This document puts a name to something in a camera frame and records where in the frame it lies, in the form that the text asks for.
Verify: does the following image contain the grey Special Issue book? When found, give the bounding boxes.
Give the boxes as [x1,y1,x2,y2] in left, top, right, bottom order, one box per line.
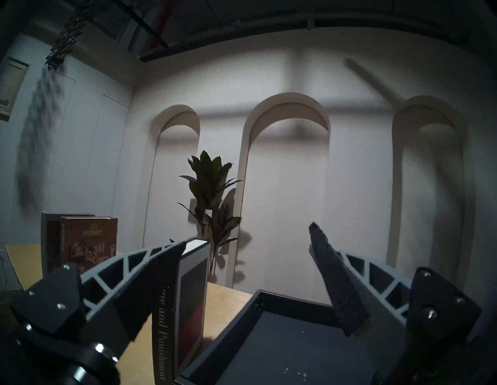
[41,212,96,276]

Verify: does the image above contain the black ceiling truss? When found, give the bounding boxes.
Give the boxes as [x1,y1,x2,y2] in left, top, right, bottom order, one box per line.
[45,0,94,71]

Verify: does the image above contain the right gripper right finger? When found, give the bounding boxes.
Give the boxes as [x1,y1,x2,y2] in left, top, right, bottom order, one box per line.
[309,222,482,383]

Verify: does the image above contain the framed wall picture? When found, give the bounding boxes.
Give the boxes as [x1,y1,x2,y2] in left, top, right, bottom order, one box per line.
[0,56,31,121]

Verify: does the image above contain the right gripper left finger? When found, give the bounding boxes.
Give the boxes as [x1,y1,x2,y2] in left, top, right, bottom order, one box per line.
[10,241,188,363]

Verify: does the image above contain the black metal shelf cart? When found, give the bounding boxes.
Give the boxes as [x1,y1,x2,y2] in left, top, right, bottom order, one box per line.
[175,289,389,385]

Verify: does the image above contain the tall green potted plant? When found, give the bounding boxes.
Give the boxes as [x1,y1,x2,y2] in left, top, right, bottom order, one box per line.
[177,151,243,284]

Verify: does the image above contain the brown Homes book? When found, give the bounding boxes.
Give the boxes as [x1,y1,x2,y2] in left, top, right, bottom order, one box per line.
[59,216,118,274]

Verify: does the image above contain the black Crime and Punishment book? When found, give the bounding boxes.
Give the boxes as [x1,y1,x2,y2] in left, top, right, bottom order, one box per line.
[152,239,211,385]

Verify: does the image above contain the wooden display table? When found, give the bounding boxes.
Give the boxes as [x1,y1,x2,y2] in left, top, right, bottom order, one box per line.
[5,243,254,385]

